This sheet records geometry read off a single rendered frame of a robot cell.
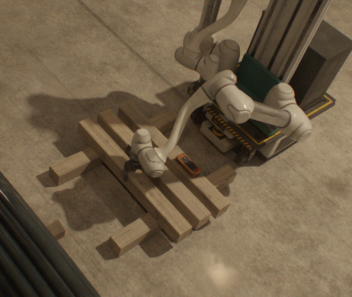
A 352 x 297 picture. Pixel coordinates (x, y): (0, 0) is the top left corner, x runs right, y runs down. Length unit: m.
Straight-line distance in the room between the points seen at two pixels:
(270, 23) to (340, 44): 0.50
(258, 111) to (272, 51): 0.72
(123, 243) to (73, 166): 0.61
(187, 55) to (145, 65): 1.03
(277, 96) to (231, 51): 0.45
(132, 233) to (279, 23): 1.58
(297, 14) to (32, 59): 1.94
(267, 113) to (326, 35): 0.89
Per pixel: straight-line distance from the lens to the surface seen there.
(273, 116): 2.96
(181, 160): 3.19
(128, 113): 3.44
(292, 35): 3.35
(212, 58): 3.15
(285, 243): 3.38
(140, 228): 3.00
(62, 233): 2.99
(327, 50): 3.47
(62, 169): 3.19
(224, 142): 3.56
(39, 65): 4.00
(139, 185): 3.05
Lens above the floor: 2.59
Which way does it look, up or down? 46 degrees down
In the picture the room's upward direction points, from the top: 19 degrees clockwise
